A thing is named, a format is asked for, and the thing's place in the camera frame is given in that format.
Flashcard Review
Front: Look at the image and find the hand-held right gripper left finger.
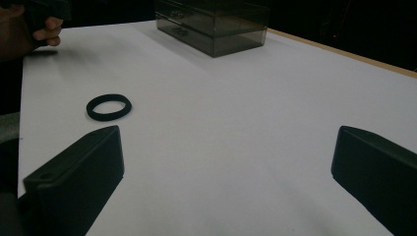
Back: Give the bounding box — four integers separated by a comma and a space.
19, 125, 125, 236

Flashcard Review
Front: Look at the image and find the black hair tie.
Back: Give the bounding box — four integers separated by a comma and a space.
86, 93, 133, 123

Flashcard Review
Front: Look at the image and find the smoked clear drawer box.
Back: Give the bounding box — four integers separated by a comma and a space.
153, 0, 270, 59

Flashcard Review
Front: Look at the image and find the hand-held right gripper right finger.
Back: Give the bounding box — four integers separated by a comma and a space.
330, 125, 417, 236

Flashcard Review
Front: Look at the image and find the white table sheet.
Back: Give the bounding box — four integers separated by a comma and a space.
18, 20, 417, 236

